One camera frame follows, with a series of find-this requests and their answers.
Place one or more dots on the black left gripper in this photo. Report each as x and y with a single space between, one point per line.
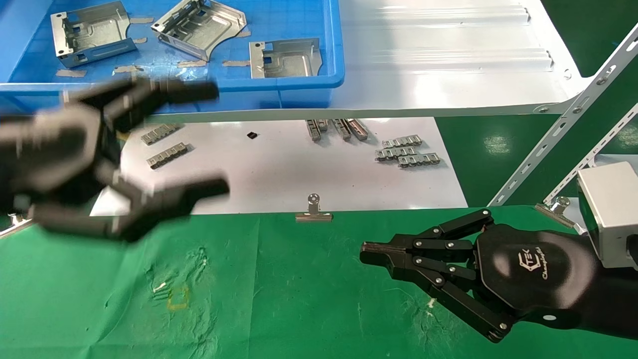
50 154

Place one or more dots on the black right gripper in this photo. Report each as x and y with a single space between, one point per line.
533 274

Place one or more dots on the silver sheet metal bracket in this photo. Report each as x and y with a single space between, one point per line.
209 30
99 30
289 65

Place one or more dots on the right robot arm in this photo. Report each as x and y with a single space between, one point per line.
618 299

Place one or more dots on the grey metal comb clip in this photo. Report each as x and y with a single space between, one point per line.
169 155
394 153
418 160
402 141
160 133

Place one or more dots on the yellow crumpled bag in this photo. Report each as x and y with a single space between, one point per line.
123 135

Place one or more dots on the small dark square part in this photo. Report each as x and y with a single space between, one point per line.
253 135

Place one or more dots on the white metal shelf board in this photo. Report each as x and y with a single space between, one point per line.
279 169
438 60

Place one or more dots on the scratched green table mat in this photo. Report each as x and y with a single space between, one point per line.
299 289

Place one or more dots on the blue plastic bin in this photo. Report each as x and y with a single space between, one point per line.
294 20

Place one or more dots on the white perforated rack post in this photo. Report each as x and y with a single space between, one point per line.
528 162

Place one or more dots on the grey metal rail part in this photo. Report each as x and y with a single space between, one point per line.
324 124
359 129
342 129
314 130

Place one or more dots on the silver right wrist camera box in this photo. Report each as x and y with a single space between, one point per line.
610 214

